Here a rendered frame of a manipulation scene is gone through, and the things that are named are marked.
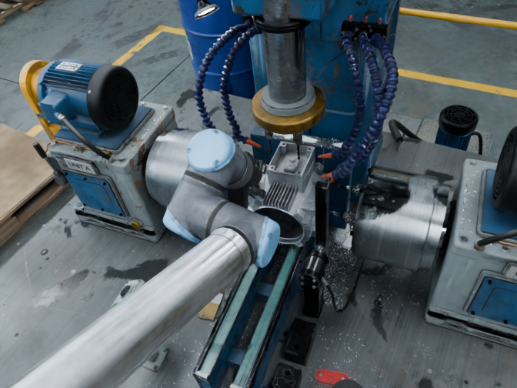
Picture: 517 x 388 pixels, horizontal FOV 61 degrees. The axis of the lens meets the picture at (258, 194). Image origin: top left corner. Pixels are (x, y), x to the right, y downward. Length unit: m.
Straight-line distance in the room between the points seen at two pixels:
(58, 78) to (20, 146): 2.06
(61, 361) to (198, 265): 0.24
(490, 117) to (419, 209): 2.28
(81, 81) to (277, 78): 0.58
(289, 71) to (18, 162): 2.52
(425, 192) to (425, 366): 0.46
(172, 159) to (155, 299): 0.69
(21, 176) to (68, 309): 1.74
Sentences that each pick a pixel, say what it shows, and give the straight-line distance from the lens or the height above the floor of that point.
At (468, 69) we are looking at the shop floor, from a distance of 3.77.
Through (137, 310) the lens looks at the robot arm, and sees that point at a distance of 0.62.
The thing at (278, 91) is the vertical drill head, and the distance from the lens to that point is 1.03.
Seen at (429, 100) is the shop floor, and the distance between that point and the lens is 3.40.
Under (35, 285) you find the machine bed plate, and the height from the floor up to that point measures 0.80.
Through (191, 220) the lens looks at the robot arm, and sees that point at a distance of 0.85.
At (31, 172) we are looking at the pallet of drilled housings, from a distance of 3.14.
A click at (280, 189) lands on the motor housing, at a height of 1.10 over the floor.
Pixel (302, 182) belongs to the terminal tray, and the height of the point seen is 1.12.
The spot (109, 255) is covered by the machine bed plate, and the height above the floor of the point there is 0.80.
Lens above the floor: 1.98
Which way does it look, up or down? 48 degrees down
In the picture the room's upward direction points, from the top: 9 degrees counter-clockwise
